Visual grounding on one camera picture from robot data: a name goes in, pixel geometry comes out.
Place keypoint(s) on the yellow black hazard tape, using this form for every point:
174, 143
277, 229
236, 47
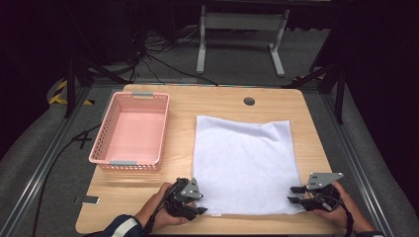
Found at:
54, 98

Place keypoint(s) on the pink perforated plastic basket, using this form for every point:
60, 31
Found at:
135, 131

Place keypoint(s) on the white patterned towel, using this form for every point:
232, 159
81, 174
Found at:
243, 164

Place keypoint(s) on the grey metal desk frame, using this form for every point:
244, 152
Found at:
243, 22

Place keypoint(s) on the grey metal table bracket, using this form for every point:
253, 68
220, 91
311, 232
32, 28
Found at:
86, 200

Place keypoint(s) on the person's right hand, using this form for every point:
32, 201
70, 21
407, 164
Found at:
336, 215

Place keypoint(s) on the black tripod stand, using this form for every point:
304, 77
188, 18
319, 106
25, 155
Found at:
69, 92
339, 95

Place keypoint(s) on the person's left hand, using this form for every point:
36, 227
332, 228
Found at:
158, 207

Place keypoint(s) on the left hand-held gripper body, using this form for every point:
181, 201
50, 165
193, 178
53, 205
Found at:
184, 197

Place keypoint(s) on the aluminium floor rail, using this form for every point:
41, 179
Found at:
362, 164
33, 184

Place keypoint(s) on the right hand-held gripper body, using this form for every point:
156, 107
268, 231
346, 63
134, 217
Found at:
324, 194

